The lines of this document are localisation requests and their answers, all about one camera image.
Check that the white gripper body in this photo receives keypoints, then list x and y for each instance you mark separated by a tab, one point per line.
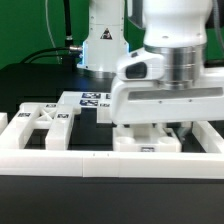
164	85

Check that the white chair seat part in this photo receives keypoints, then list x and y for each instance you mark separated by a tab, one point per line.
145	138

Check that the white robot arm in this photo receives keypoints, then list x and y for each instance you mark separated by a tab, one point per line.
119	27

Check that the white sheet with markers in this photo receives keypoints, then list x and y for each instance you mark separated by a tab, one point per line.
85	99

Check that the white U-shaped obstacle fence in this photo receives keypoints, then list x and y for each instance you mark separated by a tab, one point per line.
111	164

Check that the white block left edge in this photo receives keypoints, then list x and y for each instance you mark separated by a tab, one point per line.
3	121

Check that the black hose upright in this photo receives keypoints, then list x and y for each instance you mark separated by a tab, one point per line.
68	29

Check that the white chair back frame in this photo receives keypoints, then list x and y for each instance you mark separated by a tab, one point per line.
57	119

